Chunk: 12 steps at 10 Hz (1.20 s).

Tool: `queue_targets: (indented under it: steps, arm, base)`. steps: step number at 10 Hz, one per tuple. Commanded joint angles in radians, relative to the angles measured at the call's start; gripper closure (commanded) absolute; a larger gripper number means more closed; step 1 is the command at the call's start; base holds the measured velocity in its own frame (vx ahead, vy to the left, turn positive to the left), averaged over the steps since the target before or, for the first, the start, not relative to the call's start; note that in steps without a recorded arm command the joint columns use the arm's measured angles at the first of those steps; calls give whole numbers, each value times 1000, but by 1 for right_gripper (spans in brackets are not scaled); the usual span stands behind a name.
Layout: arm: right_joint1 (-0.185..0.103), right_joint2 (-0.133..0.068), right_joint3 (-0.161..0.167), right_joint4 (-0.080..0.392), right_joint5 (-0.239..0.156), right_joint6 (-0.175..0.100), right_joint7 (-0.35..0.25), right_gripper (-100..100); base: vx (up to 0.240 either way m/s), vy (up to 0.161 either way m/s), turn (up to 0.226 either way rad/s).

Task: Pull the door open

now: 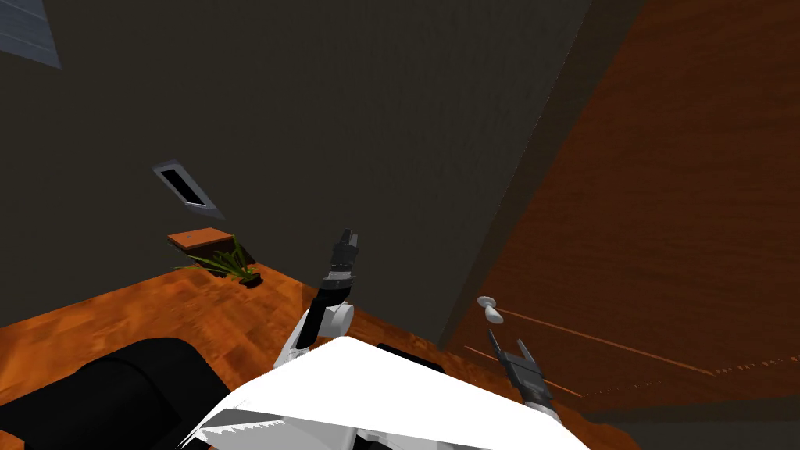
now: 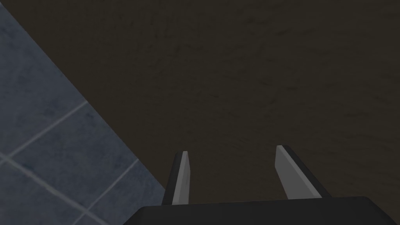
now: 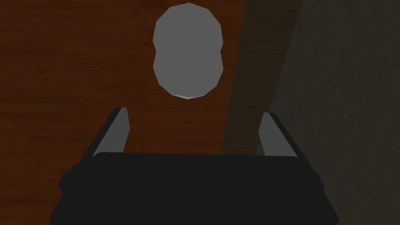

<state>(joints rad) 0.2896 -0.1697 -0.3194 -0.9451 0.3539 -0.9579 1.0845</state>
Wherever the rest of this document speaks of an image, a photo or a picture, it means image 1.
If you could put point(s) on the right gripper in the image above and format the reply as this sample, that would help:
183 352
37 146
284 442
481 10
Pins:
524 376

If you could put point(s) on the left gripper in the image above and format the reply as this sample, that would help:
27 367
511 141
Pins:
342 257

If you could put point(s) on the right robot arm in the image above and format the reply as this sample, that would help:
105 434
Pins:
545 409

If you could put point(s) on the white door knob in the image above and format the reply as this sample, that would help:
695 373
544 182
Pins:
491 310

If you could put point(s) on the green potted plant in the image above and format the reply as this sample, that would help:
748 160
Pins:
234 267

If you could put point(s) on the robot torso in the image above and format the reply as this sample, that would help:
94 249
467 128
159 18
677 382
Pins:
375 400

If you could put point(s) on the brown side table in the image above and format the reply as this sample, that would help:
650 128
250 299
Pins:
203 240

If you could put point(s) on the brown wooden door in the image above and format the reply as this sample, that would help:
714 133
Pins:
656 219

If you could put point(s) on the grey window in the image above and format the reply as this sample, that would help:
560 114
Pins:
25 28

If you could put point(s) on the grey framed wall vent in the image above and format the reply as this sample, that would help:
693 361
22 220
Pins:
185 187

